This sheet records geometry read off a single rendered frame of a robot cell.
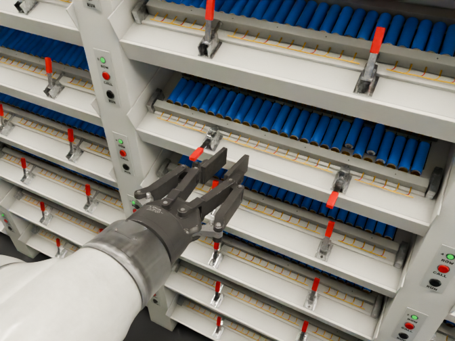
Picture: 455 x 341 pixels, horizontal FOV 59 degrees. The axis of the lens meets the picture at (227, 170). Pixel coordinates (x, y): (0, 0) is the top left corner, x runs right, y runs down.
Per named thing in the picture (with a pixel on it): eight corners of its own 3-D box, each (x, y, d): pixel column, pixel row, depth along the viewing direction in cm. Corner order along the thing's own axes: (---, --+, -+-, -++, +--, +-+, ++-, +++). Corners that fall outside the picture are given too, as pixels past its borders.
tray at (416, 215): (423, 237, 71) (439, 214, 63) (141, 141, 92) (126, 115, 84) (448, 146, 79) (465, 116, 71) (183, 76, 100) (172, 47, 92)
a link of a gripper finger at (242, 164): (223, 174, 57) (228, 176, 57) (245, 153, 63) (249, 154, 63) (222, 191, 59) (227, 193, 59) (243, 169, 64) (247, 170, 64)
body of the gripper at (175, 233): (173, 238, 43) (216, 194, 50) (110, 210, 46) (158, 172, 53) (172, 286, 47) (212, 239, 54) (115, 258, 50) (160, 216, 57)
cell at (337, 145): (350, 128, 79) (339, 154, 77) (341, 125, 80) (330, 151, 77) (351, 122, 78) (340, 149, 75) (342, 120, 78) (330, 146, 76)
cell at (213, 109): (229, 95, 88) (215, 118, 86) (221, 93, 89) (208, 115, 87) (227, 89, 87) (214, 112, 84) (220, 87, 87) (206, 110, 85)
